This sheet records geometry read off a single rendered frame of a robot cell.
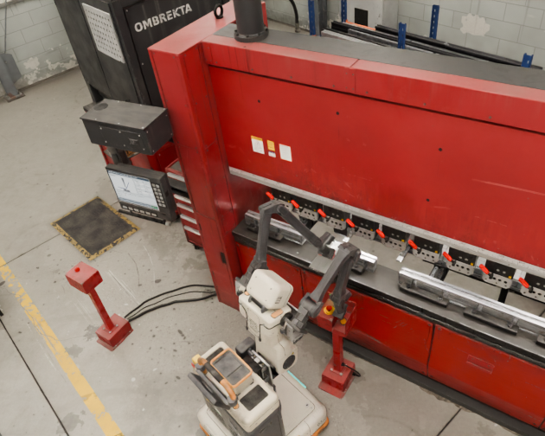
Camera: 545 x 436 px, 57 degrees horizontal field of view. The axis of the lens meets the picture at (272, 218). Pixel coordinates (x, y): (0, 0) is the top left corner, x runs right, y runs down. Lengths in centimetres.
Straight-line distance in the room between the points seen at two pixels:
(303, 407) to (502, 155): 202
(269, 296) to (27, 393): 248
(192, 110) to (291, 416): 204
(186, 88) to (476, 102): 158
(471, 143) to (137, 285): 333
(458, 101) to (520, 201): 57
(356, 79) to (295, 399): 210
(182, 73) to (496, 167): 173
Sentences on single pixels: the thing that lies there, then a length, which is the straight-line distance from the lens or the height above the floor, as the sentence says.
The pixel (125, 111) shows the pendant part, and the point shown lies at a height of 195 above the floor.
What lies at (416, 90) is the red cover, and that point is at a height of 224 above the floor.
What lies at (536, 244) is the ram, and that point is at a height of 154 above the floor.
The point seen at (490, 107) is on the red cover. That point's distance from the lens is 238.
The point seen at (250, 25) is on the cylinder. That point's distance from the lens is 292.
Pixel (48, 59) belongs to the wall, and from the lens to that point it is 941.
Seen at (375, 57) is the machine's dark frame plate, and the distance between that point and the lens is 264.
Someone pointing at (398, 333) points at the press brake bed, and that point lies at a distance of 353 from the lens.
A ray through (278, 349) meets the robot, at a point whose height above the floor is 90.
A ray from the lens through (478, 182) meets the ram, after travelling 262.
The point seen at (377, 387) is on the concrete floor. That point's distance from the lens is 391.
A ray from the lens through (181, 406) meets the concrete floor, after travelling 400.
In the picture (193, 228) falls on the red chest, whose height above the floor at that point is 35.
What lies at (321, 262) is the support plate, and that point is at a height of 100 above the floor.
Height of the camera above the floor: 339
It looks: 41 degrees down
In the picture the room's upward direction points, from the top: 8 degrees counter-clockwise
